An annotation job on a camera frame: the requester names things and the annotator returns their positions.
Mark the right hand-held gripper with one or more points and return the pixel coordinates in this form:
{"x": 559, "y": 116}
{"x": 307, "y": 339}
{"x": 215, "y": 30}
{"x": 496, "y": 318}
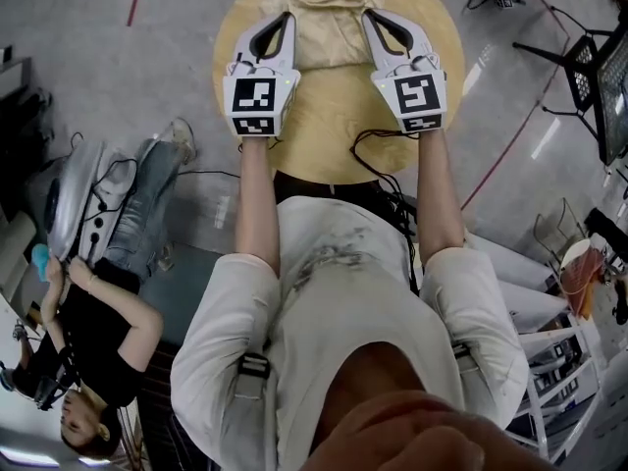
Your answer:
{"x": 417, "y": 96}

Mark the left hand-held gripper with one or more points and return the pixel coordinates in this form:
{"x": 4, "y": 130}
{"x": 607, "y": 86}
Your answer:
{"x": 255, "y": 96}

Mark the beige cloth garment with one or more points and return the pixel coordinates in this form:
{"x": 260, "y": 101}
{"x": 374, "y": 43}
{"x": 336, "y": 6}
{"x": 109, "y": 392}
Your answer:
{"x": 329, "y": 32}

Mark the person's left forearm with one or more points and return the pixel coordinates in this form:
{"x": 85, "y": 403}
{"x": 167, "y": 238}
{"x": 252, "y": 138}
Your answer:
{"x": 255, "y": 204}

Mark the person's right forearm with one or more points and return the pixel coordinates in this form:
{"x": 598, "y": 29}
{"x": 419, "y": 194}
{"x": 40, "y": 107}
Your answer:
{"x": 439, "y": 199}

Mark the round wooden table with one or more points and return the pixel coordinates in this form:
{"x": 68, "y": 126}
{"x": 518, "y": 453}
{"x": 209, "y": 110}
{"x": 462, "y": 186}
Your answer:
{"x": 333, "y": 130}

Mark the person's black shorts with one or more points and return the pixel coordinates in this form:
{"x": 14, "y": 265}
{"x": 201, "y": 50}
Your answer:
{"x": 314, "y": 187}

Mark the black metal mesh table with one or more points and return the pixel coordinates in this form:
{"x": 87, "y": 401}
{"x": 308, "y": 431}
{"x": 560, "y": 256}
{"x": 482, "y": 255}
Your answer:
{"x": 615, "y": 91}

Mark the silver shell backpack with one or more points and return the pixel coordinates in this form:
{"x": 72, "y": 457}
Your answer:
{"x": 68, "y": 199}

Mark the white curved structure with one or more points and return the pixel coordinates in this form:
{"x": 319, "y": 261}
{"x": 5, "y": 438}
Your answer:
{"x": 520, "y": 268}

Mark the white cubby shelf unit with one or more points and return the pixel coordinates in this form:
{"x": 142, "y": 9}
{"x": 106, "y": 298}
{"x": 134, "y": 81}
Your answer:
{"x": 15, "y": 71}

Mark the person's white shirt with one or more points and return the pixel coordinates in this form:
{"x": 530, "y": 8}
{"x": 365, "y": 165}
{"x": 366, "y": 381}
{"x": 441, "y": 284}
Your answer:
{"x": 343, "y": 322}

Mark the red net-pattern cloth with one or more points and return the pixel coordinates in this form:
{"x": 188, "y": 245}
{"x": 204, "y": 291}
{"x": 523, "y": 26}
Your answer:
{"x": 581, "y": 277}

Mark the person's neck and chin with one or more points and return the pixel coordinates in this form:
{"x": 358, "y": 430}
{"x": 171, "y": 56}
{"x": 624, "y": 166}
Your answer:
{"x": 392, "y": 425}

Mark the white metal rack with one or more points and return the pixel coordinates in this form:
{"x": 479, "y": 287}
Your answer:
{"x": 539, "y": 410}

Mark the group of ceiling tube lights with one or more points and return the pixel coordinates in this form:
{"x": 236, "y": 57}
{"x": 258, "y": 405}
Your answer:
{"x": 29, "y": 456}

